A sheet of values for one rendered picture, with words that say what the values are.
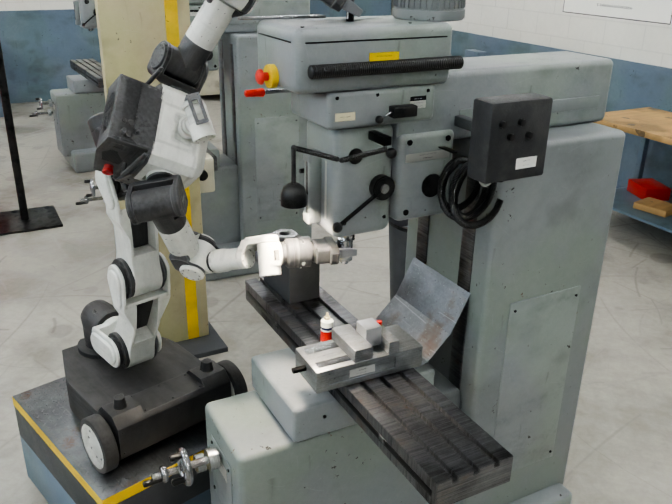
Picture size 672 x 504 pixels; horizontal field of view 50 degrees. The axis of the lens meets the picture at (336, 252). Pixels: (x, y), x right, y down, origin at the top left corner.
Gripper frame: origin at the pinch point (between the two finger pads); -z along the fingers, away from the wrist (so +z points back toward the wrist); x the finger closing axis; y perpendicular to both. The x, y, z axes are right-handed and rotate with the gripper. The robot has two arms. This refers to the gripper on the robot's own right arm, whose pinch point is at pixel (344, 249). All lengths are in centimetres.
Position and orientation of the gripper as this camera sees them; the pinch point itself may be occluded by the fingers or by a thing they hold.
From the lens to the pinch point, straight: 216.7
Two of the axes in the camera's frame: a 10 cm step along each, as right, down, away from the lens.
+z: -9.7, 0.7, -2.3
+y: -0.3, 9.2, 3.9
